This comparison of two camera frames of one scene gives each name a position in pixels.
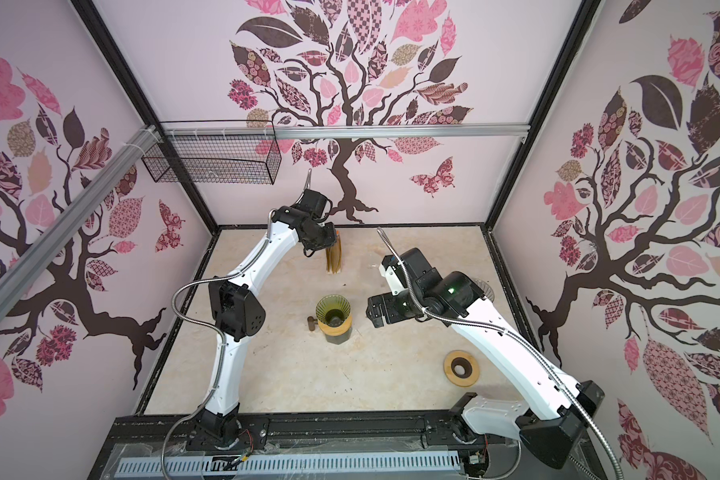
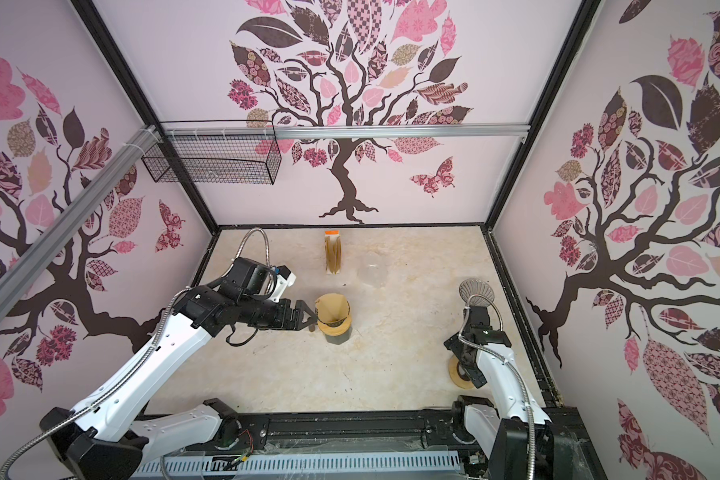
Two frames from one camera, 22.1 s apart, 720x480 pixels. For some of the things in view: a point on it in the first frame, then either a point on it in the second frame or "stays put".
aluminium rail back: (403, 131) stays put
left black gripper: (328, 240) -> (283, 322)
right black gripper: (385, 300) -> (457, 346)
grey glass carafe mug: (332, 339) stays put
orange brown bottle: (334, 256) stays put
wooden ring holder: (336, 331) stays put
